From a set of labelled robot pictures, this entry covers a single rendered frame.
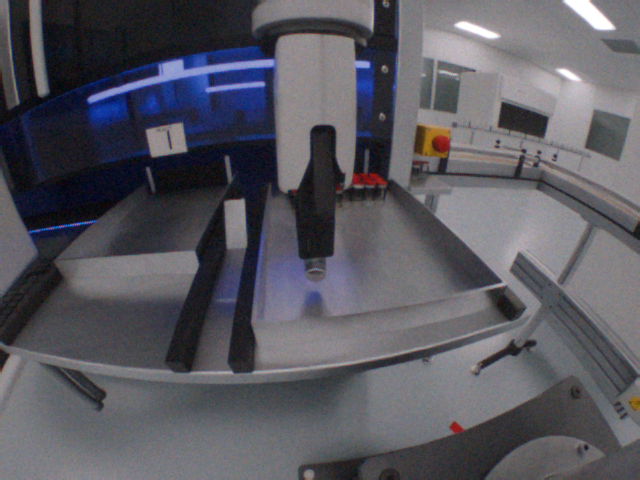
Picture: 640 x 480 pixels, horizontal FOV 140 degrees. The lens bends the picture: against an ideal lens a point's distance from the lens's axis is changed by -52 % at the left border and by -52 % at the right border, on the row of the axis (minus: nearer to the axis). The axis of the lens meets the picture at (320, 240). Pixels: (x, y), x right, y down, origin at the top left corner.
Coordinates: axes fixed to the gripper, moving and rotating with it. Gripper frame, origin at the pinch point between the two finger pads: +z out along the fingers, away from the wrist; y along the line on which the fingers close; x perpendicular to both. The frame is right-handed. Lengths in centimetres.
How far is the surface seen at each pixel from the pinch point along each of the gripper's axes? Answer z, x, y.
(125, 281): 8.0, -25.6, -3.6
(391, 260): 7.7, 10.5, -3.7
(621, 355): 41, 99, 22
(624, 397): 47, 94, 34
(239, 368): 6.8, -7.3, 9.4
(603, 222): 9, 96, -10
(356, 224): 7.8, 8.5, -13.8
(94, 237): 6.7, -39.5, -14.9
